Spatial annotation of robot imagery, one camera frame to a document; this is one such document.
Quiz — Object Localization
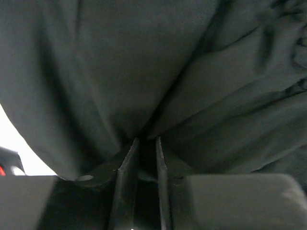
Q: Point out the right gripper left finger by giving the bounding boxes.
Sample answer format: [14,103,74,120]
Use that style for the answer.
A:
[76,138,140,230]

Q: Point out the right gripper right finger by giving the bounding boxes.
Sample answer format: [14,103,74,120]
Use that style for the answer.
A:
[155,137,193,230]

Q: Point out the black trousers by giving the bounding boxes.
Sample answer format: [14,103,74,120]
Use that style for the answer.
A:
[0,0,307,180]

